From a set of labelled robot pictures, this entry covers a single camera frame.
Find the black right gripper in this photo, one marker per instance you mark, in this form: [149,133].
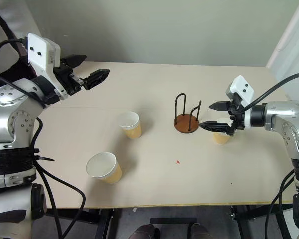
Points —
[239,119]

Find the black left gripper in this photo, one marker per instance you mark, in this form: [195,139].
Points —
[67,79]

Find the tan paper cup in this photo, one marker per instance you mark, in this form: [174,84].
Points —
[220,139]
[109,174]
[132,130]

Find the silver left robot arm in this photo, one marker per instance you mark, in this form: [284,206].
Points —
[5,117]

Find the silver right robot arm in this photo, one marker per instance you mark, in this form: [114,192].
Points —
[286,112]

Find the black zip tie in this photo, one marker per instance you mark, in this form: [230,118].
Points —
[45,159]

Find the white curtain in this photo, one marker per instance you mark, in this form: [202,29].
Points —
[289,42]

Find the dark rounded shape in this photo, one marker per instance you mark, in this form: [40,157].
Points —
[143,231]
[199,231]

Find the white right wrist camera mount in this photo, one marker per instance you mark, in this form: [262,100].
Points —
[243,87]

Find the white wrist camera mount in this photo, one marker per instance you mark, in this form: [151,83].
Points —
[243,87]
[40,53]

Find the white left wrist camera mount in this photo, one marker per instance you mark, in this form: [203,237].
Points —
[40,53]

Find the black metal table frame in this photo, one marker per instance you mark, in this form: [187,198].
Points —
[107,221]

